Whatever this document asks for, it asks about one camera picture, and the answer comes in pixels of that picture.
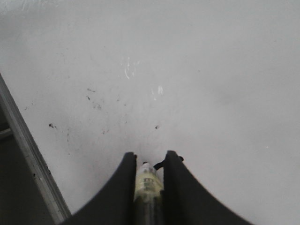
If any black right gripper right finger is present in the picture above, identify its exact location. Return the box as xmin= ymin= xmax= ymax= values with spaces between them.
xmin=163 ymin=150 xmax=250 ymax=225

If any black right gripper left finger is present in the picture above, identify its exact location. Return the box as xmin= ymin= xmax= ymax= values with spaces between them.
xmin=62 ymin=152 xmax=136 ymax=225

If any white whiteboard marker with tape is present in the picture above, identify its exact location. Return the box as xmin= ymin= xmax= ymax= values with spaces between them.
xmin=134 ymin=162 xmax=165 ymax=225

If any white whiteboard with aluminium frame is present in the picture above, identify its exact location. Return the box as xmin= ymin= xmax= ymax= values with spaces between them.
xmin=0 ymin=0 xmax=300 ymax=225

